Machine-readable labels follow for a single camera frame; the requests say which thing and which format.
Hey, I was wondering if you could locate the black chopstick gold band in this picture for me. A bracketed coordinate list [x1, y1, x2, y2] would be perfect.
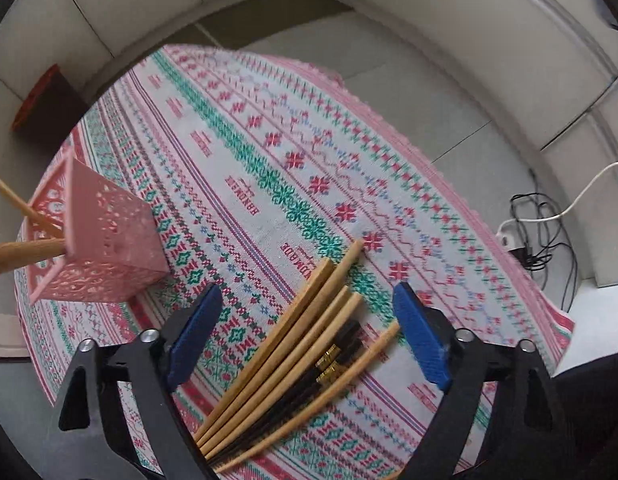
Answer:
[208, 320, 362, 466]

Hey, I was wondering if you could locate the pink perforated utensil holder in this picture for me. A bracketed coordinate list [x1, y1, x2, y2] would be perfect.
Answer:
[26, 150, 170, 302]

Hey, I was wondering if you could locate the white power strip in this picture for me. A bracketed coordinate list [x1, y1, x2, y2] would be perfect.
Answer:
[496, 219, 525, 252]

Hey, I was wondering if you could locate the thick wooden chopstick in holder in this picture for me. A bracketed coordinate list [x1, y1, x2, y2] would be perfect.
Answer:
[0, 238, 66, 274]

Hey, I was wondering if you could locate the patterned woven tablecloth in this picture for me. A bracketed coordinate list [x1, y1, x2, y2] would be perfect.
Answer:
[14, 44, 574, 479]

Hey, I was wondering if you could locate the dark red-rimmed waste bin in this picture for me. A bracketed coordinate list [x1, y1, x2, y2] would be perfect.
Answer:
[12, 64, 88, 153]

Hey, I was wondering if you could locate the white cable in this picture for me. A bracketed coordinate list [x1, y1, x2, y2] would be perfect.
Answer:
[496, 160, 618, 236]

